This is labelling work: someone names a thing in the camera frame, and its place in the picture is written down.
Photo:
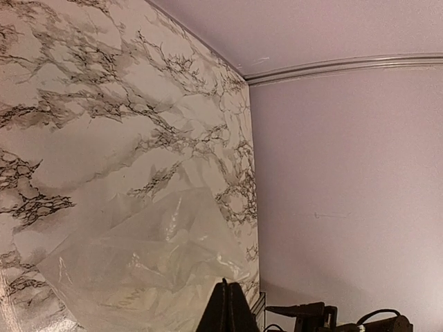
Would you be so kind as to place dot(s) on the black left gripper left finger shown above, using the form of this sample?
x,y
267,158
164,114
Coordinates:
x,y
215,316

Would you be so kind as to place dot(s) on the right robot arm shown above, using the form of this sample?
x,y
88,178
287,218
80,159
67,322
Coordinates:
x,y
318,316

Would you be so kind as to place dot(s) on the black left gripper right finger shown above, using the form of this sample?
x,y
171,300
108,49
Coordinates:
x,y
239,316

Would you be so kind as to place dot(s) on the clear zip top bag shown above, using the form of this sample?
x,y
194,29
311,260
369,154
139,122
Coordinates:
x,y
141,266

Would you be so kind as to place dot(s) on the right aluminium frame post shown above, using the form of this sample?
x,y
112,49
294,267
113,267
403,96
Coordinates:
x,y
412,60

